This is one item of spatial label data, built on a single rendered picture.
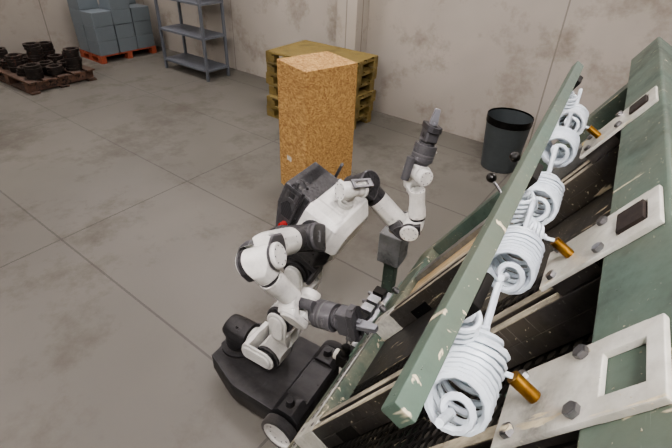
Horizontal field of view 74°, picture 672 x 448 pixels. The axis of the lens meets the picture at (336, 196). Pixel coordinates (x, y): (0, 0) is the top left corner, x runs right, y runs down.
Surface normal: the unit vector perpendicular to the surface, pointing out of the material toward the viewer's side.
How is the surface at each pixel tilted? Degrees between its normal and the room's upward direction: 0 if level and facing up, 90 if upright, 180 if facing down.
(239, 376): 0
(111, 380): 0
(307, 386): 0
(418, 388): 31
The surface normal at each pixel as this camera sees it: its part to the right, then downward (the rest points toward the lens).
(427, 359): 0.47, -0.58
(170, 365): 0.04, -0.85
